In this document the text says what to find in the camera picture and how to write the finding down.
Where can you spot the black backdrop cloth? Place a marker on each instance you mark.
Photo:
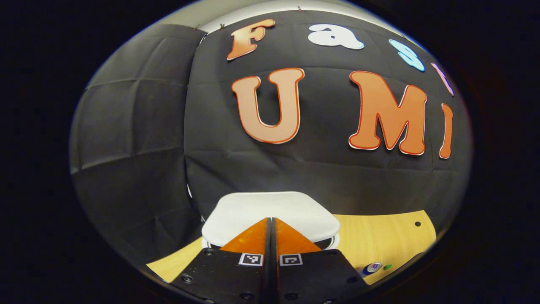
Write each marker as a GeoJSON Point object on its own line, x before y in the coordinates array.
{"type": "Point", "coordinates": [320, 177]}

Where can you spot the blue pop can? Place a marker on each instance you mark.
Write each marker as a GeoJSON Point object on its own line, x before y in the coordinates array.
{"type": "Point", "coordinates": [373, 267]}

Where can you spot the white desktop garbage bin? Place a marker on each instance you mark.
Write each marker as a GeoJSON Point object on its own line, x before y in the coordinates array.
{"type": "Point", "coordinates": [270, 207]}

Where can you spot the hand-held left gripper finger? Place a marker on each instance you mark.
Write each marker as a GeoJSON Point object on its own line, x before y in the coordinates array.
{"type": "Point", "coordinates": [274, 274]}
{"type": "Point", "coordinates": [266, 274]}

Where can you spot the wooden desktop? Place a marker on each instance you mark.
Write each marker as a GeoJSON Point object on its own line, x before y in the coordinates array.
{"type": "Point", "coordinates": [379, 236]}

